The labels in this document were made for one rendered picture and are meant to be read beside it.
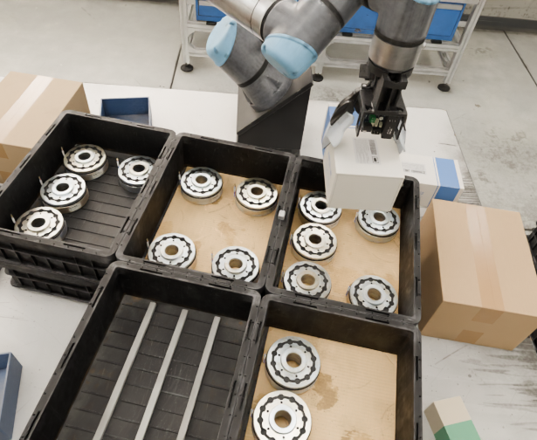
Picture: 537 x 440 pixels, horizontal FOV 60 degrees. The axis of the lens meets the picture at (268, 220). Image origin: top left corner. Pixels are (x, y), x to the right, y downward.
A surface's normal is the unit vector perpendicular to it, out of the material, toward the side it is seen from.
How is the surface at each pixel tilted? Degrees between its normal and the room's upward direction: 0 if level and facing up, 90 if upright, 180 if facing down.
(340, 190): 90
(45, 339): 0
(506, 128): 0
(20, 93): 0
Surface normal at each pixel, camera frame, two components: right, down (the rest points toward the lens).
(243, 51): 0.40, 0.45
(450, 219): 0.08, -0.64
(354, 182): -0.02, 0.77
